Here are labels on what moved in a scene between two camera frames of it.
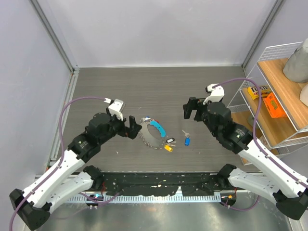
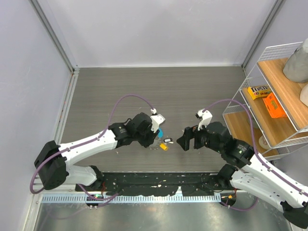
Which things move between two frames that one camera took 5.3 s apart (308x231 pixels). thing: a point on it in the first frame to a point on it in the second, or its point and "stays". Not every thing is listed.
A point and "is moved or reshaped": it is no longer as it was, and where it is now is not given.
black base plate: x=159 y=184 stays
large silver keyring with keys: x=152 y=133 is moved or reshaped
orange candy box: x=274 y=107 stays
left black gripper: x=130 y=132 to x=149 y=141
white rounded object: x=303 y=95 stays
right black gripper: x=194 y=103 to x=190 y=133
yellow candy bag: x=254 y=91 stays
